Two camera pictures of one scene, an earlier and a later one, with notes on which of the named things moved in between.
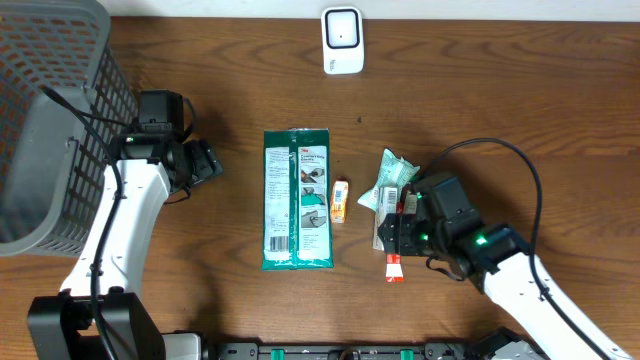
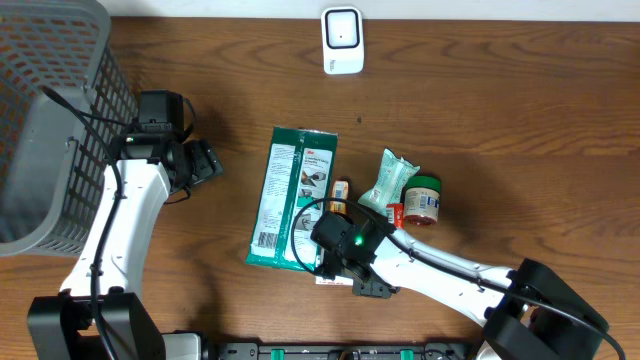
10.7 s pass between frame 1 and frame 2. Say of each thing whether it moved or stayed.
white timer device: stayed
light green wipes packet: stayed
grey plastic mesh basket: stayed
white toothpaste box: moved
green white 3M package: moved
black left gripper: stayed
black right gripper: moved
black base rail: stayed
